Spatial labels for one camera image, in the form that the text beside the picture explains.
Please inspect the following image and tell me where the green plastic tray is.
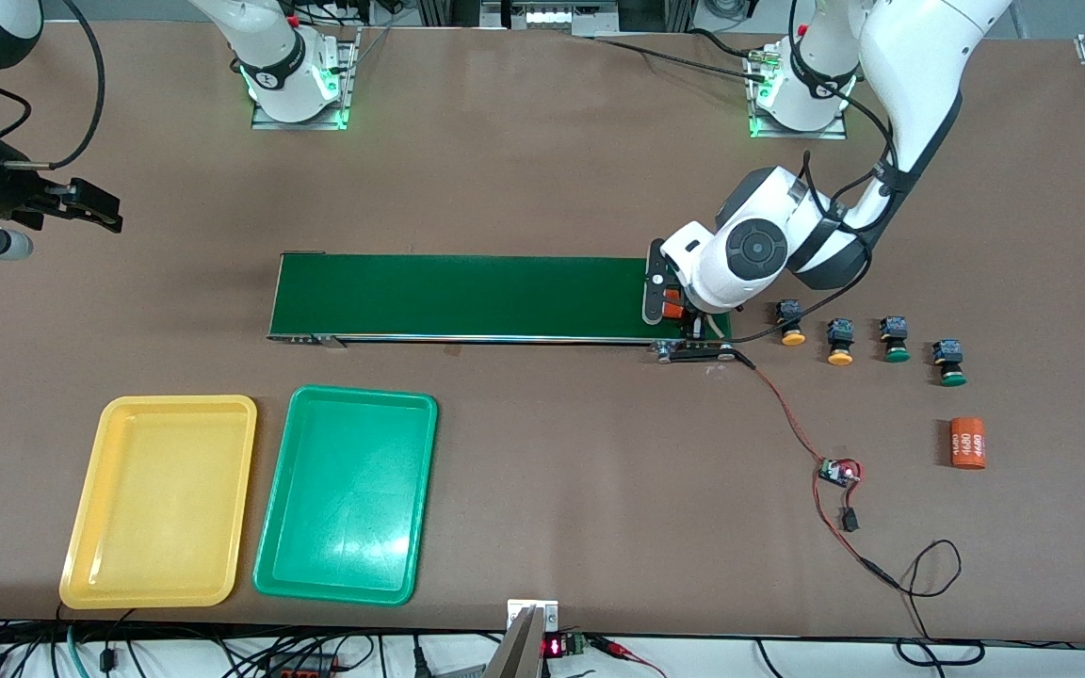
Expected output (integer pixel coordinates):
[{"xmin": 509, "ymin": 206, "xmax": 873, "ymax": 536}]
[{"xmin": 252, "ymin": 384, "xmax": 439, "ymax": 606}]

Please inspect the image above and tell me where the green mushroom push button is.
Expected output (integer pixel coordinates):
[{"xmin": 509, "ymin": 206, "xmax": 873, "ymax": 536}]
[
  {"xmin": 879, "ymin": 315, "xmax": 913, "ymax": 364},
  {"xmin": 931, "ymin": 339, "xmax": 969, "ymax": 388}
]

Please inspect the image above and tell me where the green conveyor belt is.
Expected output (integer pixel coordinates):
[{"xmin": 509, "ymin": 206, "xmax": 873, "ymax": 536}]
[{"xmin": 267, "ymin": 251, "xmax": 758, "ymax": 365}]

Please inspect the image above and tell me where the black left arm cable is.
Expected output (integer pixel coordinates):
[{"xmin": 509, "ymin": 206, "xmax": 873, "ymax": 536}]
[{"xmin": 802, "ymin": 89, "xmax": 901, "ymax": 227}]

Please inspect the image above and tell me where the thin black looped cable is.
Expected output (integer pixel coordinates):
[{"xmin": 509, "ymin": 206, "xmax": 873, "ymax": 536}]
[{"xmin": 896, "ymin": 539, "xmax": 986, "ymax": 668}]

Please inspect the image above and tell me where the black orange power strip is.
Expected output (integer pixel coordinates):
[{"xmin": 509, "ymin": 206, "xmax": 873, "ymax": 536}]
[{"xmin": 265, "ymin": 653, "xmax": 341, "ymax": 678}]

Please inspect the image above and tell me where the small metal bracket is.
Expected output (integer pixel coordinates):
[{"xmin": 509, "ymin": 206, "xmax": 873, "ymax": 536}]
[{"xmin": 507, "ymin": 599, "xmax": 560, "ymax": 630}]

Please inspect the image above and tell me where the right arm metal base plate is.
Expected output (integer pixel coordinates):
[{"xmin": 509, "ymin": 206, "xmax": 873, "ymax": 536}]
[{"xmin": 251, "ymin": 28, "xmax": 360, "ymax": 131}]

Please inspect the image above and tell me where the yellow plastic tray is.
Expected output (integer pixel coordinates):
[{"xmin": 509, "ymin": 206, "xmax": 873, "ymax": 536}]
[{"xmin": 58, "ymin": 394, "xmax": 259, "ymax": 610}]

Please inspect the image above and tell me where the grey metal mount pole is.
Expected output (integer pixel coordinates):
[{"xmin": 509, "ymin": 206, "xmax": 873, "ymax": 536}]
[{"xmin": 484, "ymin": 607, "xmax": 548, "ymax": 678}]

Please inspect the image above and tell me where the black cable to arm base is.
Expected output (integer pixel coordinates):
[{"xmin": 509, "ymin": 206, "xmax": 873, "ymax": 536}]
[{"xmin": 590, "ymin": 26, "xmax": 774, "ymax": 84}]

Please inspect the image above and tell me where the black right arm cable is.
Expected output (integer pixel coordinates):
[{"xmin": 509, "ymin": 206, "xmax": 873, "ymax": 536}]
[{"xmin": 0, "ymin": 0, "xmax": 107, "ymax": 170}]

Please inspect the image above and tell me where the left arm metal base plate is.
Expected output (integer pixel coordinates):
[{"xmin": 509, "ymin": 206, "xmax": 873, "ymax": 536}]
[{"xmin": 747, "ymin": 45, "xmax": 850, "ymax": 140}]

